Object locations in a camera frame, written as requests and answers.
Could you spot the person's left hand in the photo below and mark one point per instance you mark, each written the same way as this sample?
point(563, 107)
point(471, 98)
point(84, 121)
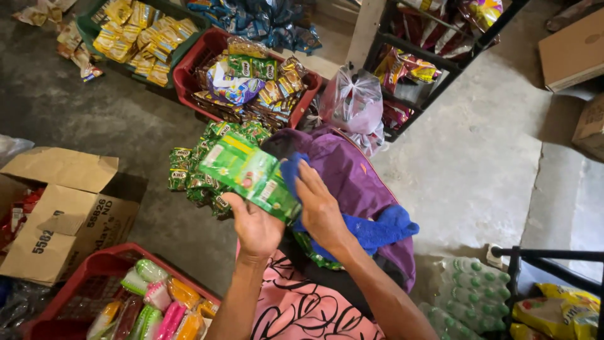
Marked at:
point(255, 234)

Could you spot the person's right hand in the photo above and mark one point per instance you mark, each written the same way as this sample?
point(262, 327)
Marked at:
point(323, 215)

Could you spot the person's right fingers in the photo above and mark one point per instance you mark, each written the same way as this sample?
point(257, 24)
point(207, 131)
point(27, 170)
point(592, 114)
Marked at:
point(311, 184)

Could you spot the green sachet strip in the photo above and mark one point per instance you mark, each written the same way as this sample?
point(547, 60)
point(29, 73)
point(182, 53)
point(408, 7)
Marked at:
point(245, 170)

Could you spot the blue fluffy cloth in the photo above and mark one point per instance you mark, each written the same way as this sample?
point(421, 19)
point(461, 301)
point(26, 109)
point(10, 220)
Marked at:
point(377, 231)

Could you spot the purple jacket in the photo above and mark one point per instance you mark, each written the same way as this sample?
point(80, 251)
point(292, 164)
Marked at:
point(349, 174)

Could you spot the green packets in lap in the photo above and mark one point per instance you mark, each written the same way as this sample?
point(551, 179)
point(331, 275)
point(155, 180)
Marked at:
point(325, 262)

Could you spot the tied clear plastic bag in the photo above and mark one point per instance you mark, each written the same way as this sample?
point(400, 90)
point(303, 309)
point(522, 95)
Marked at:
point(351, 101)

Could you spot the red crate of mixed sachets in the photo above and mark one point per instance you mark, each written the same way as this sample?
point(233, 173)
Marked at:
point(250, 85)

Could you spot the pink patterned skirt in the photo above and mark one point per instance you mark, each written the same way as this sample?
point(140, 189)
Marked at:
point(292, 309)

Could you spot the pile of green drink sachets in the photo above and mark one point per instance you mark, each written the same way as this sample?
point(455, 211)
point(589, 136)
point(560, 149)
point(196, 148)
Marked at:
point(186, 163)

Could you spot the heap of blue packets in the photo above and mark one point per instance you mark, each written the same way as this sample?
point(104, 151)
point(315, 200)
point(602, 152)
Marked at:
point(264, 19)

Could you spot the black rack of snack packets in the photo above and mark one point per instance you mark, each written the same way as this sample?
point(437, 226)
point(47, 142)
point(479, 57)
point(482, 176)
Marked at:
point(424, 42)

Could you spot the small white plastic piece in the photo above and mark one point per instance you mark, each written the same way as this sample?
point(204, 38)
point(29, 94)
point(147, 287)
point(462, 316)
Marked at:
point(493, 257)

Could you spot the pack of green-capped bottles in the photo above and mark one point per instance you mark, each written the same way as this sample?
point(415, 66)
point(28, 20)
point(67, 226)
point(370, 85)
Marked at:
point(472, 297)

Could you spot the red crate of colourful bottles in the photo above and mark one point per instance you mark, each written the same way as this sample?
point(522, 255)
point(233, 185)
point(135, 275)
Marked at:
point(141, 302)

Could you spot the green crate of yellow packets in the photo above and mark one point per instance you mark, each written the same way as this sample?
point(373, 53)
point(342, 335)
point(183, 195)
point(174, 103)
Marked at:
point(141, 37)

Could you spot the open printed cardboard box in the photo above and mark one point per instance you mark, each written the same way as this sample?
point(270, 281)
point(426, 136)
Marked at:
point(71, 217)

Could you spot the heap of loose snack wrappers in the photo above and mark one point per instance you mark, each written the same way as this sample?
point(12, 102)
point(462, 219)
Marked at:
point(75, 49)

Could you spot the black rack with yellow bags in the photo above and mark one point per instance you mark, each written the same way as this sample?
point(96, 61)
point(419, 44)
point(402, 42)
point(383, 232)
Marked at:
point(557, 311)

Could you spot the brown cardboard carton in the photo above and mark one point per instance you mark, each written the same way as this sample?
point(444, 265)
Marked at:
point(592, 127)

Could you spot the flat closed cardboard box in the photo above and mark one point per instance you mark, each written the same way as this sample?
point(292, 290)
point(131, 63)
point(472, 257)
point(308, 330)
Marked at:
point(573, 56)

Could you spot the crumpled clear plastic bag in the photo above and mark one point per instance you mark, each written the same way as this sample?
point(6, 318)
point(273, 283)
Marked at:
point(12, 146)

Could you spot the clear plastic wrapping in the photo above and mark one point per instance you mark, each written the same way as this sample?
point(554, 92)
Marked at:
point(21, 307)

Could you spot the white post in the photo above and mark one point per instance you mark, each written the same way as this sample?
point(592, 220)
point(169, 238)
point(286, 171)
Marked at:
point(365, 33)

